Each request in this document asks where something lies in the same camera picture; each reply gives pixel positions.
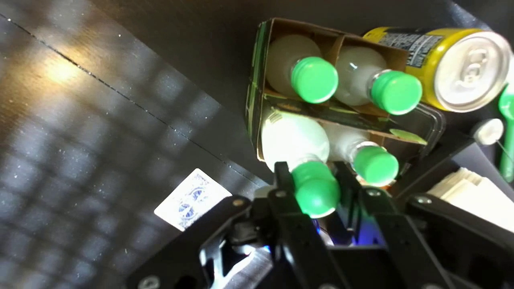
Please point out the green plastic stick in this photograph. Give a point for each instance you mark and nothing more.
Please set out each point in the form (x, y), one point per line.
(506, 139)

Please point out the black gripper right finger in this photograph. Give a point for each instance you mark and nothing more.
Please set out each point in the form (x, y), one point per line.
(395, 247)

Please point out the small white round cap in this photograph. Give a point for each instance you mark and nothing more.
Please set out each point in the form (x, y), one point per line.
(488, 133)

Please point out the white label card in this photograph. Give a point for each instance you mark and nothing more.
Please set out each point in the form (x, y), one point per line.
(189, 200)

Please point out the yellow drink can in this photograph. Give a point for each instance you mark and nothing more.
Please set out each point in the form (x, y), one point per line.
(466, 70)

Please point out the green cardboard bottle carrier box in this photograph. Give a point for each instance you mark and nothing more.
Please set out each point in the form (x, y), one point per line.
(254, 97)

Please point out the glass bottle green cap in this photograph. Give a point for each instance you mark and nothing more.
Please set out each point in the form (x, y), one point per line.
(395, 92)
(374, 165)
(313, 81)
(291, 139)

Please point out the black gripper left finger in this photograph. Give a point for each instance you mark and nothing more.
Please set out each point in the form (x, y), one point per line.
(291, 242)

